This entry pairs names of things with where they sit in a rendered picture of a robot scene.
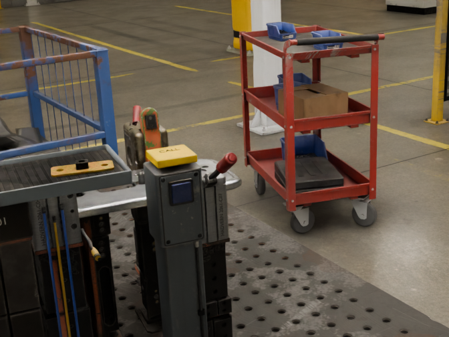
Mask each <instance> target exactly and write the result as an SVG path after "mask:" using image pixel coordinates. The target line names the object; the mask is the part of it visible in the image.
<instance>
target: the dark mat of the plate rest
mask: <svg viewBox="0 0 449 337"><path fill-rule="evenodd" d="M81 159H87V160H88V162H98V161H104V160H112V162H113V164H114V170H112V171H103V172H97V173H86V174H80V175H70V176H64V177H52V176H51V167H54V166H64V165H70V164H76V162H75V160H81ZM121 171H125V170H124V169H123V168H122V167H121V166H120V165H119V164H118V163H117V161H116V160H115V159H114V158H113V157H112V156H111V154H110V153H109V152H108V151H107V150H106V149H105V150H97V151H92V152H84V153H79V154H71V155H67V156H59V157H54V158H47V159H41V160H34V161H29V162H21V163H16V164H8V165H3V166H0V192H3V191H11V190H15V189H22V188H27V187H34V186H39V185H46V184H50V183H58V182H62V181H70V180H74V179H81V178H86V177H93V176H98V175H104V174H109V173H116V172H121Z"/></svg>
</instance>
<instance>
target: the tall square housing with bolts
mask: <svg viewBox="0 0 449 337"><path fill-rule="evenodd" d="M28 203H29V212H30V217H31V226H32V230H33V236H32V240H31V246H32V248H33V251H34V255H35V263H36V268H37V277H38V282H39V290H40V294H41V296H39V302H40V308H41V315H42V320H43V329H44V334H45V337H94V335H93V330H92V319H91V314H90V307H89V305H88V303H87V301H86V293H85V287H84V278H83V272H82V262H81V256H80V246H83V245H84V243H83V241H82V234H81V229H80V218H79V213H78V202H77V197H76V194H71V195H64V196H60V197H53V198H48V199H42V200H37V201H30V202H28Z"/></svg>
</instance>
